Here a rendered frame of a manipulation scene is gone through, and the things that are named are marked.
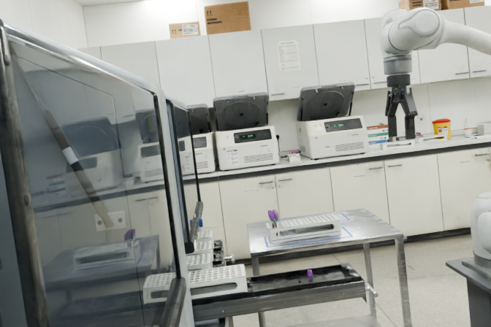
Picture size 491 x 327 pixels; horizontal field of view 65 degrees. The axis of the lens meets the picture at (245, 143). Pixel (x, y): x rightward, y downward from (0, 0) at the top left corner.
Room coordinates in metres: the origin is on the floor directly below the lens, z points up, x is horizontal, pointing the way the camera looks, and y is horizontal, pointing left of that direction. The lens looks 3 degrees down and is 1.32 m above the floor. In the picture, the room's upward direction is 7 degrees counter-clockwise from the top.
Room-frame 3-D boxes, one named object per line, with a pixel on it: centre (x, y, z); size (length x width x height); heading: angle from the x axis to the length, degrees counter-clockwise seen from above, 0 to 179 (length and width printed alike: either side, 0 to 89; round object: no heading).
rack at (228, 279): (1.16, 0.20, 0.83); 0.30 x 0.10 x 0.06; 93
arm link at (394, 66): (1.31, -0.54, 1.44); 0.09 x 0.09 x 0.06
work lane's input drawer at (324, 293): (1.18, 0.02, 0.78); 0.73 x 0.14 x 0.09; 93
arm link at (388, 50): (1.29, -0.55, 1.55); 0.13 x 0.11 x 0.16; 177
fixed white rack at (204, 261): (1.31, 0.31, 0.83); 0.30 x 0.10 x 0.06; 93
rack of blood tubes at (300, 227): (1.58, -0.20, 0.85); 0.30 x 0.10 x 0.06; 94
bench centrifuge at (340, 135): (3.83, -0.85, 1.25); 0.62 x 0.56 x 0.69; 3
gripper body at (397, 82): (1.31, -0.54, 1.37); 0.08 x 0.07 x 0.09; 2
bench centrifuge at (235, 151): (3.78, 0.00, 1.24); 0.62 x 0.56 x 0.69; 4
